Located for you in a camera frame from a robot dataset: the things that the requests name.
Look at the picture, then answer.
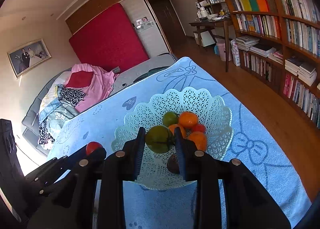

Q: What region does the dark wooden door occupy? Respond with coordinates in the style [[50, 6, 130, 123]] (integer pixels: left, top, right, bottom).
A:
[[148, 0, 185, 51]]

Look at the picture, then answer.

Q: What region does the grey mattress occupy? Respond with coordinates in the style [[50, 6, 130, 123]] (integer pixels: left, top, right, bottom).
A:
[[109, 53, 177, 97]]

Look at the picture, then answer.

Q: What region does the oval orange fruit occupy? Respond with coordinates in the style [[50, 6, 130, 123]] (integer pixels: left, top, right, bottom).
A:
[[168, 123, 187, 138]]

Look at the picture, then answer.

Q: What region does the pile of clothes and bedding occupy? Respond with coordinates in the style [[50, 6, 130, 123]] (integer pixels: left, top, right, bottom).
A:
[[37, 63, 118, 150]]

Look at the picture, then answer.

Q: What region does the wooden bookshelf with books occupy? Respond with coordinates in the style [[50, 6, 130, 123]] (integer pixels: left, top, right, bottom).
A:
[[225, 0, 319, 128]]

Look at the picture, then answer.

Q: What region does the dark brown passion fruit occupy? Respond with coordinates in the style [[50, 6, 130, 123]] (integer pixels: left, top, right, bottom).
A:
[[167, 154, 180, 174]]

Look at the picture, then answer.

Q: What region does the large green tomato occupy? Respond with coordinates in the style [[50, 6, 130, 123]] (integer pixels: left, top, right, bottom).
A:
[[145, 126, 175, 154]]

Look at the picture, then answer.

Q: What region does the light blue patterned towel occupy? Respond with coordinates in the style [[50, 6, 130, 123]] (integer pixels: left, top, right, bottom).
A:
[[48, 57, 311, 228]]

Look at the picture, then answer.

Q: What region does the pink waste bin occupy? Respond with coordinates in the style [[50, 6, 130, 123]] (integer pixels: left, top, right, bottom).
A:
[[215, 42, 226, 62]]

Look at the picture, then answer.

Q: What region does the white slatted wardrobe door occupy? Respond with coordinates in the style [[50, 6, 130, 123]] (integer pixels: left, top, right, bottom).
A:
[[120, 0, 170, 58]]

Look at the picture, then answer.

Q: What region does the large smooth orange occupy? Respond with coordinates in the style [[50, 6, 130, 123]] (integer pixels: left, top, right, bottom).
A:
[[187, 131, 207, 152]]

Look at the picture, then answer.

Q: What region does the green round fruit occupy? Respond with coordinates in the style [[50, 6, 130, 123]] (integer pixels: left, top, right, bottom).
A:
[[162, 111, 178, 127]]

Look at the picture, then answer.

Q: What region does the small textured orange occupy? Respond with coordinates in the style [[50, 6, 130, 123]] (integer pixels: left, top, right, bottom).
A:
[[178, 111, 199, 129]]

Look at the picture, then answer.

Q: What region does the red upholstered headboard panel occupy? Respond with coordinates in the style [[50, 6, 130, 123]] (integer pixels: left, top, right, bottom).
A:
[[69, 3, 149, 72]]

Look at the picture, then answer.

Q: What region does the dark wooden desk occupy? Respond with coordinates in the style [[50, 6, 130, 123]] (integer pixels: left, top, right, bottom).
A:
[[189, 17, 232, 72]]

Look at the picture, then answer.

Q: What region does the small red tomato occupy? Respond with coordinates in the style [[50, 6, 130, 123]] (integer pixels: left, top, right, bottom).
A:
[[191, 123, 206, 133], [86, 141, 103, 156]]

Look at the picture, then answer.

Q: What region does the framed wedding photo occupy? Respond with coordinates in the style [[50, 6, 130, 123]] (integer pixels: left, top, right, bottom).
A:
[[7, 38, 52, 78]]

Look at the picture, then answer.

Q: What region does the light blue lattice fruit basket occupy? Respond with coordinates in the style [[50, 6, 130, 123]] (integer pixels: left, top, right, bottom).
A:
[[111, 87, 233, 191]]

